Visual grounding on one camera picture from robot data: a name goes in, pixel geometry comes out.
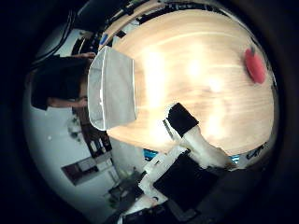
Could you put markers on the blue tape piece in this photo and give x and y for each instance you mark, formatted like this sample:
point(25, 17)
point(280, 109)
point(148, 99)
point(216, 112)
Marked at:
point(104, 38)

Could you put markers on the person in black shirt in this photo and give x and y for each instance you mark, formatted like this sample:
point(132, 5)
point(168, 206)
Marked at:
point(57, 79)

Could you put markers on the dark wooden bookshelf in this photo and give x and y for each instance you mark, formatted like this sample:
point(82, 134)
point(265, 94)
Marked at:
point(95, 137)

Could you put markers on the recessed wall niche shelf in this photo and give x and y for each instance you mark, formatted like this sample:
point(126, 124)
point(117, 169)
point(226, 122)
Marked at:
point(84, 169)

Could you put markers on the small hanging wall plant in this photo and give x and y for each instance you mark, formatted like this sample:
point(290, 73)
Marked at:
point(74, 129)

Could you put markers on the red round toy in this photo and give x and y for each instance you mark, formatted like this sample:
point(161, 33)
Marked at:
point(255, 67)

